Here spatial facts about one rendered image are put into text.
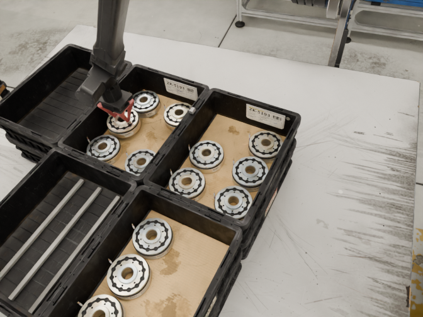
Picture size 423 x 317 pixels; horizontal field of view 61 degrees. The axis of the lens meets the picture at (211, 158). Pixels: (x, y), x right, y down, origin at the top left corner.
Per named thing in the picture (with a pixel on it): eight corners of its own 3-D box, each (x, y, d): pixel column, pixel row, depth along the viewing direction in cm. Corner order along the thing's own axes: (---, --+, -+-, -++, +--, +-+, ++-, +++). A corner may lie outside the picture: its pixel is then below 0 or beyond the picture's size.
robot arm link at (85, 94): (128, 60, 94) (98, 41, 92) (106, 90, 88) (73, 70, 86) (119, 85, 104) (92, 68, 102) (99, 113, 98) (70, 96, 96)
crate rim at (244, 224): (212, 92, 116) (211, 86, 114) (302, 120, 106) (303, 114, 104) (141, 187, 95) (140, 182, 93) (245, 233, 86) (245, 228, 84)
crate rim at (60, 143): (136, 68, 125) (134, 62, 123) (211, 92, 116) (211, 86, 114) (58, 150, 105) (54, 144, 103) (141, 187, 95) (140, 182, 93)
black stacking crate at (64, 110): (80, 68, 143) (69, 44, 134) (141, 88, 133) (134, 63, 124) (4, 138, 123) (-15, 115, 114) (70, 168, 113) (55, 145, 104)
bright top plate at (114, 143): (101, 131, 115) (100, 130, 115) (126, 141, 112) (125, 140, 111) (80, 155, 110) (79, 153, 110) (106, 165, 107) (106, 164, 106)
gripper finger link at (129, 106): (128, 130, 111) (118, 109, 104) (109, 123, 114) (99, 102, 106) (140, 116, 114) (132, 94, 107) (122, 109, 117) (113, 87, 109)
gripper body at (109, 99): (121, 112, 105) (113, 94, 99) (94, 102, 108) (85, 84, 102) (134, 98, 108) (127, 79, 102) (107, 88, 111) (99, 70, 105)
